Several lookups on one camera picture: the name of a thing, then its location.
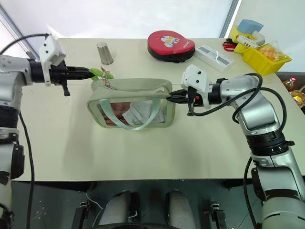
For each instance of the grey window frame post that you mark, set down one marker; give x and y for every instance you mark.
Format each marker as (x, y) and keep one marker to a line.
(228, 16)

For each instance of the metal mesh cup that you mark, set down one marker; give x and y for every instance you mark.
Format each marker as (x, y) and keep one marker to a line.
(104, 53)

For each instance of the red paddle case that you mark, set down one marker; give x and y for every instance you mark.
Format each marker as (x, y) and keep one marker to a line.
(169, 44)

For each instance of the red scissors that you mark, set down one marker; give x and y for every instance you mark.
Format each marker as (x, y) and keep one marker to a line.
(228, 45)

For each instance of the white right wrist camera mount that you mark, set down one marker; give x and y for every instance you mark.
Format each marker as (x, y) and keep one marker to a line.
(194, 76)

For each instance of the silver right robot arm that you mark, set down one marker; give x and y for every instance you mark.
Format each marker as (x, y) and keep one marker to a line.
(257, 107)

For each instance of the clear bag with orange contents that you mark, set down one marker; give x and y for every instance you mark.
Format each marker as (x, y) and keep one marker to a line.
(271, 52)

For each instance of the white handheld device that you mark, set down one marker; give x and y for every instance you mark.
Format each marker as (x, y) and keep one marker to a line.
(247, 41)

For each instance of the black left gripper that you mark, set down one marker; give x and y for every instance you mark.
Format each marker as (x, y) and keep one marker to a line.
(57, 72)

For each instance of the green zip pouch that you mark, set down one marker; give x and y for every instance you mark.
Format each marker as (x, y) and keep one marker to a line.
(143, 84)

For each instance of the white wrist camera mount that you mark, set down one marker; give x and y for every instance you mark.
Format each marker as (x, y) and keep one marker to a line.
(51, 48)
(194, 76)

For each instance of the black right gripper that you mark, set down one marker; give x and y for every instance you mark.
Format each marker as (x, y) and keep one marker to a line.
(196, 101)

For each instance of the white grey small block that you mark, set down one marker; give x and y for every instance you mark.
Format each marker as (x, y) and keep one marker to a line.
(258, 35)

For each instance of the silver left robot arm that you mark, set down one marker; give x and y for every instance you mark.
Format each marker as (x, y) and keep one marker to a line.
(12, 69)

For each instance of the clear bottle with pink cap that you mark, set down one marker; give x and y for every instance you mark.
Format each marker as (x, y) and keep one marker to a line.
(292, 82)

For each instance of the blue foam block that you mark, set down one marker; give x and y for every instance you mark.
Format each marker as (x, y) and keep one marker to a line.
(250, 26)

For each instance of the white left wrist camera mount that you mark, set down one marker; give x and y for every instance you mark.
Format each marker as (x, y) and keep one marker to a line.
(51, 48)

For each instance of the yellow plastic bin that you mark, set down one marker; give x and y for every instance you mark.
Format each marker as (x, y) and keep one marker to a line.
(233, 32)
(259, 63)

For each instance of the black floor clamp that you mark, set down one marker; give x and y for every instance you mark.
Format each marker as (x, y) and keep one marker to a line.
(79, 214)
(218, 214)

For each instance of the grey cloth inside pouch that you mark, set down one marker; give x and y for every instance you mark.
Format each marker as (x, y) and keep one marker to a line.
(143, 114)

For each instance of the white flat box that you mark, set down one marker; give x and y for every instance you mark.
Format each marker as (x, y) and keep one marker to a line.
(214, 58)

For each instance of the grey rounded robot leg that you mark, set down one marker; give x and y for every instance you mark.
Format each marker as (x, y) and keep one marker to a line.
(116, 207)
(181, 210)

